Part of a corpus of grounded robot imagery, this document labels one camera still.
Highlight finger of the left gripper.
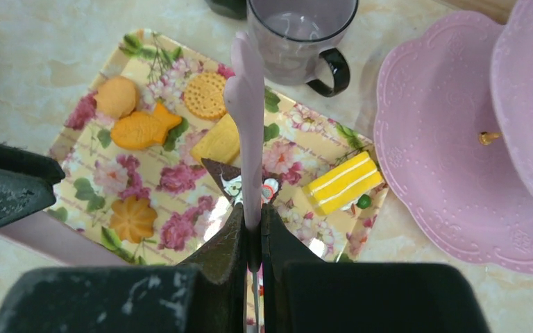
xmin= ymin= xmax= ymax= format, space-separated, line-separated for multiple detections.
xmin=0 ymin=144 xmax=65 ymax=228

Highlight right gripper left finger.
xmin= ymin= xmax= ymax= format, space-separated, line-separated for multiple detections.
xmin=182 ymin=204 xmax=248 ymax=332

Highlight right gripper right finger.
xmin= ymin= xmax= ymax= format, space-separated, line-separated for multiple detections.
xmin=261 ymin=204 xmax=331 ymax=332

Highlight chocolate triangle cake slice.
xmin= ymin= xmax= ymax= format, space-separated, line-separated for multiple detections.
xmin=201 ymin=158 xmax=282 ymax=206

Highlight pink silicone tongs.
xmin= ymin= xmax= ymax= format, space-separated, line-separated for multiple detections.
xmin=222 ymin=31 xmax=267 ymax=333

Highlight orange flower-shaped cookie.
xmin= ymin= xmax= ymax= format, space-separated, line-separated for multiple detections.
xmin=109 ymin=195 xmax=158 ymax=244

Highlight yellow layered cake slice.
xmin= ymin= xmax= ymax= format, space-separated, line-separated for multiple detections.
xmin=303 ymin=151 xmax=384 ymax=216

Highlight yellow rectangular biscuit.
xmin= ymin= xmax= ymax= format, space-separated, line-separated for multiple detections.
xmin=190 ymin=114 xmax=240 ymax=164

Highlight floral rectangular tray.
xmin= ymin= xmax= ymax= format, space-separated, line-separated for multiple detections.
xmin=48 ymin=29 xmax=388 ymax=264

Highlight round orange cookie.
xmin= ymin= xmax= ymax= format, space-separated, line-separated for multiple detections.
xmin=94 ymin=76 xmax=139 ymax=119

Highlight orange fish-shaped cake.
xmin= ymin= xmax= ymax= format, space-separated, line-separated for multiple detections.
xmin=110 ymin=103 xmax=183 ymax=150

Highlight round dotted biscuit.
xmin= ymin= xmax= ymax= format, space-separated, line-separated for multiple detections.
xmin=183 ymin=72 xmax=226 ymax=120

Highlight pink three-tier cake stand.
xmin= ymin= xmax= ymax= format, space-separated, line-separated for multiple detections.
xmin=373 ymin=11 xmax=533 ymax=274

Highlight black mug white inside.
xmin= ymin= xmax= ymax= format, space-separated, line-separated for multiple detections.
xmin=205 ymin=0 xmax=246 ymax=20

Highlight grey mug black handle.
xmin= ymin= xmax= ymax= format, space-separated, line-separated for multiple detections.
xmin=247 ymin=0 xmax=359 ymax=97

